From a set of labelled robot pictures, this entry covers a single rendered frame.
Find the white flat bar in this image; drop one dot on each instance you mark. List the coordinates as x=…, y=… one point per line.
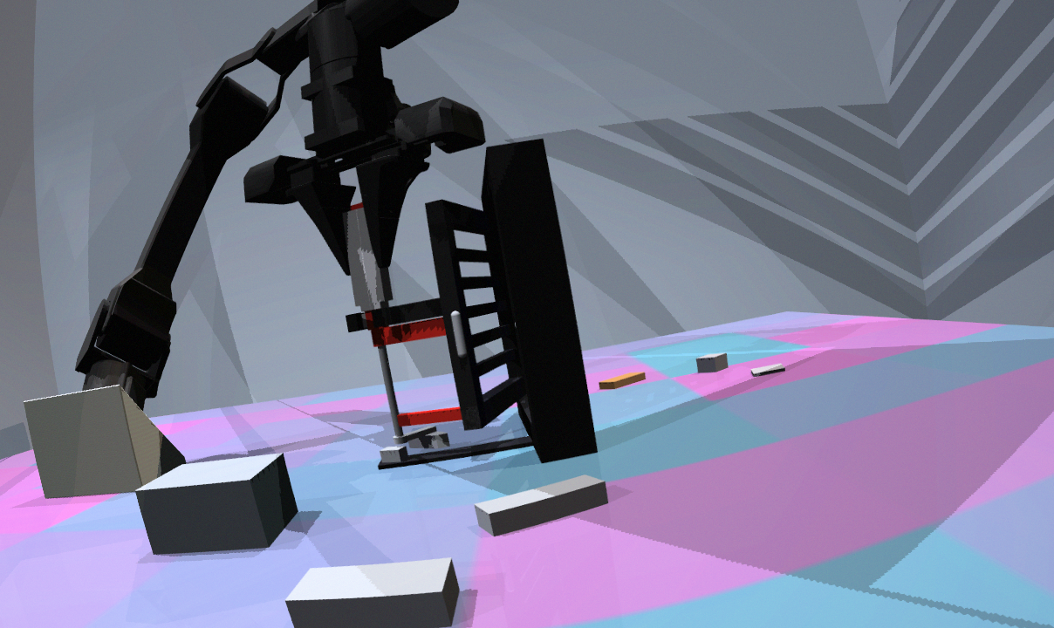
x=767, y=370

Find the orange flat bar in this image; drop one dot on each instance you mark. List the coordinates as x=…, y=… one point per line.
x=623, y=380

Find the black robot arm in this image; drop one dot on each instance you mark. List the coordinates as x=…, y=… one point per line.
x=133, y=324

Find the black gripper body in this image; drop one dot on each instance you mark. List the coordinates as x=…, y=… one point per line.
x=349, y=110

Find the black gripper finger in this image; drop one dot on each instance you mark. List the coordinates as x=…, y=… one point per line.
x=325, y=203
x=383, y=186

